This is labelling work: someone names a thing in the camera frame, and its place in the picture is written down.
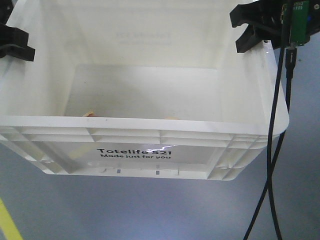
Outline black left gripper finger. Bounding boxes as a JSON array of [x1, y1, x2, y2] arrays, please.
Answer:
[[0, 46, 36, 62], [0, 23, 29, 48]]

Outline yellow plush burger toy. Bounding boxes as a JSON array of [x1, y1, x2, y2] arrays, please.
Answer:
[[164, 116, 179, 120]]

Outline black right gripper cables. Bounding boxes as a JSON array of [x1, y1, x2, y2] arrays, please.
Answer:
[[242, 0, 298, 240]]

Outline grey smiley plush ball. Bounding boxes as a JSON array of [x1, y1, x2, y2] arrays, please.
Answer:
[[82, 110, 97, 118]]

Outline white Totelife plastic crate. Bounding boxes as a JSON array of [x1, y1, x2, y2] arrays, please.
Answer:
[[0, 0, 277, 181]]

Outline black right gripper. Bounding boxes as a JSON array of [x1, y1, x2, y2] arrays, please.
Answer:
[[229, 0, 320, 53]]

